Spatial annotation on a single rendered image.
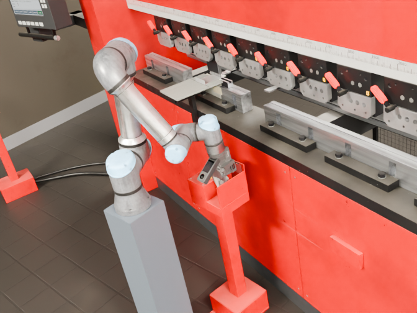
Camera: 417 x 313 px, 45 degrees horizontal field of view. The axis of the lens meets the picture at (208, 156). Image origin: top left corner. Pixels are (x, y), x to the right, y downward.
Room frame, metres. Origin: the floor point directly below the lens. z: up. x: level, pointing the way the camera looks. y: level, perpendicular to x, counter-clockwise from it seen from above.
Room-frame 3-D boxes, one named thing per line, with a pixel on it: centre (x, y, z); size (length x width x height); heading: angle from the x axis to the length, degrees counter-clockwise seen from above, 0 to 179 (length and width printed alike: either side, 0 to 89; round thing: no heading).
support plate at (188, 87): (2.35, 0.02, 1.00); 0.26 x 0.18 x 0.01; 117
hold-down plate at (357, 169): (1.49, -0.52, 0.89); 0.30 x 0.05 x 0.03; 27
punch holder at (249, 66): (2.08, -0.28, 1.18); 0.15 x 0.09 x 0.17; 27
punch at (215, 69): (2.42, -0.12, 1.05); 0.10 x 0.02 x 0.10; 27
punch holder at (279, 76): (1.90, -0.37, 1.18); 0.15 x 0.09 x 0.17; 27
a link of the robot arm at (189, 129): (1.77, 0.07, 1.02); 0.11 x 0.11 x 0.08; 72
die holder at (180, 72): (2.91, 0.13, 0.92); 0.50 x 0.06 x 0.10; 27
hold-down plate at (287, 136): (1.85, -0.34, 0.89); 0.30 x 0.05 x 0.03; 27
